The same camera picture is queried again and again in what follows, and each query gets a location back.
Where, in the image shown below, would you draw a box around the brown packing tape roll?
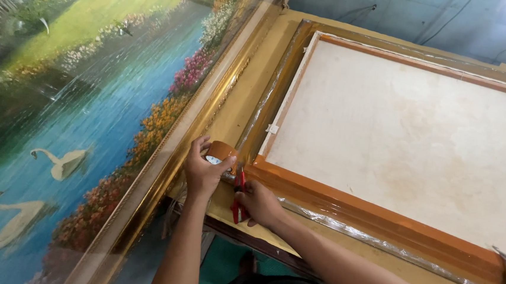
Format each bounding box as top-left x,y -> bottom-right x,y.
204,140 -> 239,174

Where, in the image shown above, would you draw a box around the person's foot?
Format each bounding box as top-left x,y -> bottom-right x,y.
238,250 -> 260,277

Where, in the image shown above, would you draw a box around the person's left hand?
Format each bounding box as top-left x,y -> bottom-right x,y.
181,133 -> 239,202

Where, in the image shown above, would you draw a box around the gold framed canvas face down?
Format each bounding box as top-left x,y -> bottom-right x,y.
225,15 -> 506,284

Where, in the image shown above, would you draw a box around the gold framed swan lake painting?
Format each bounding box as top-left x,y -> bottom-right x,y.
0,0 -> 290,284

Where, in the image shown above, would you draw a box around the black wall cable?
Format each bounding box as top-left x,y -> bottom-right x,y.
420,0 -> 476,49

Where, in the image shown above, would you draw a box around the red handled scissors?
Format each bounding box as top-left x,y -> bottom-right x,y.
229,164 -> 252,225

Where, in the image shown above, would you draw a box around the person's right hand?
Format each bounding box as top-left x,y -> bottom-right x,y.
232,178 -> 290,230

